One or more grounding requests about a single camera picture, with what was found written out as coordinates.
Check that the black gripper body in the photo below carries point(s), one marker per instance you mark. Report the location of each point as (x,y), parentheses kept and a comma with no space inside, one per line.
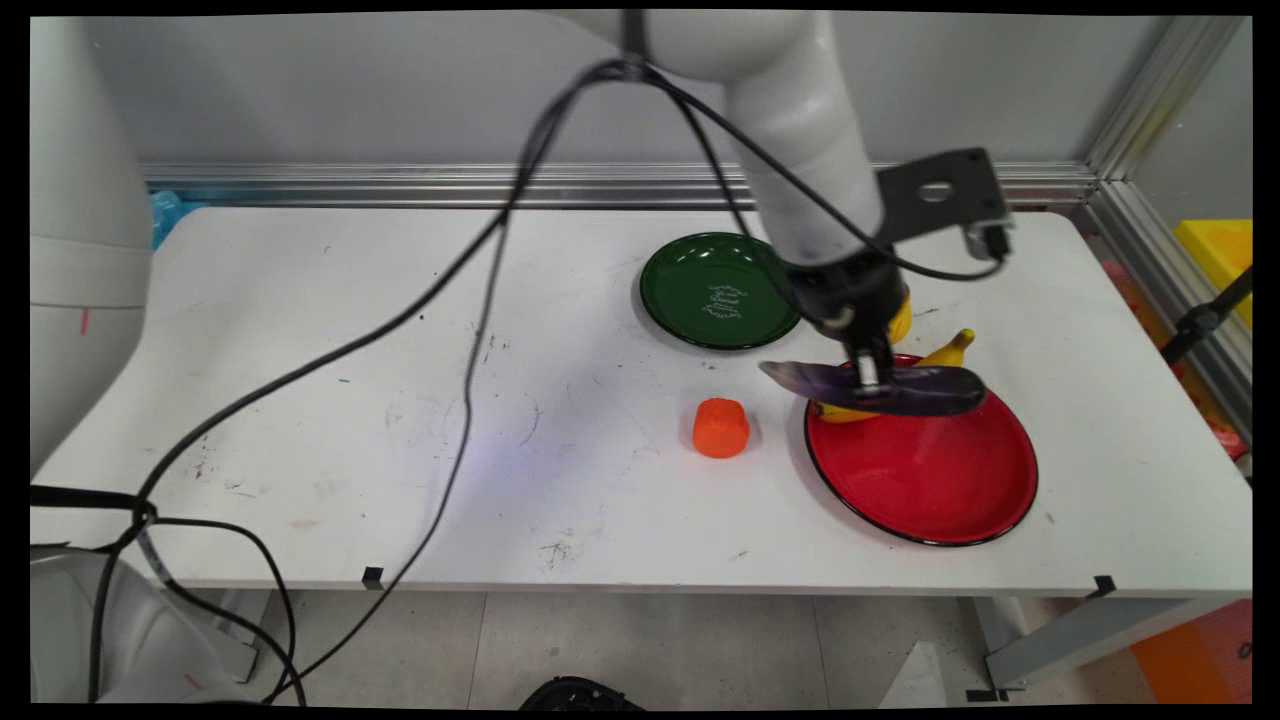
(845,295)

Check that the aluminium frame rail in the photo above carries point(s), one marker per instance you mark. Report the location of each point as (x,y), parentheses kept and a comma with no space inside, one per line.
(1160,200)
(500,185)

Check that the yellow round fruit toy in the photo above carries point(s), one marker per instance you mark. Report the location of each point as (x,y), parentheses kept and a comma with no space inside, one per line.
(901,322)

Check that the black stand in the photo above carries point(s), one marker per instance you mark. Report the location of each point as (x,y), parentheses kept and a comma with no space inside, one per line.
(1205,320)

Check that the purple eggplant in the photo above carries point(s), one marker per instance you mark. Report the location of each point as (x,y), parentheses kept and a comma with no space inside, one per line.
(920,388)

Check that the orange box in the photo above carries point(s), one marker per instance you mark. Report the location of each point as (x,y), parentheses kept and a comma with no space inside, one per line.
(1195,655)

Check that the black tape marker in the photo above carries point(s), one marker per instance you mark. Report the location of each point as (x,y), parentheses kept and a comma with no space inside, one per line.
(372,577)

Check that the green enamel plate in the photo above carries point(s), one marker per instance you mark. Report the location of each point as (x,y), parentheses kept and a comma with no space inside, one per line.
(715,290)

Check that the orange bread loaf toy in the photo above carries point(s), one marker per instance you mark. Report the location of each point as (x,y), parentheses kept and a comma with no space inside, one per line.
(720,428)

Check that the yellow banana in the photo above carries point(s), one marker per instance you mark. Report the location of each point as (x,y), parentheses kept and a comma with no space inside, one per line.
(955,350)

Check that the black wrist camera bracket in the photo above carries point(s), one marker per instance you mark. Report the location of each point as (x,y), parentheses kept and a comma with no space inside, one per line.
(935,195)

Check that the blue plastic bag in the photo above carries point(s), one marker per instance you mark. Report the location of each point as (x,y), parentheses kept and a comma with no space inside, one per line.
(165,215)

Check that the grey table leg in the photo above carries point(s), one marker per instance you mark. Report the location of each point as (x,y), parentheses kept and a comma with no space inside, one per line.
(1080,635)

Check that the yellow plastic bin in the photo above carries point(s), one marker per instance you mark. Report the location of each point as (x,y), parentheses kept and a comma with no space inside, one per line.
(1218,260)

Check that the black round floor object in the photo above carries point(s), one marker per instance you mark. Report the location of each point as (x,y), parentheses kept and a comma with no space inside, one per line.
(580,695)

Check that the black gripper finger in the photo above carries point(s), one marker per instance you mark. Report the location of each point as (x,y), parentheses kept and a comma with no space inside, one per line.
(888,358)
(868,372)

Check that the red enamel plate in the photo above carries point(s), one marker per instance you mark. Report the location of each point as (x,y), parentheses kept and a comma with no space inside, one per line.
(930,470)

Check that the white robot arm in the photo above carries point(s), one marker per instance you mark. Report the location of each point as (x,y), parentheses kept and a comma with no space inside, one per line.
(800,120)

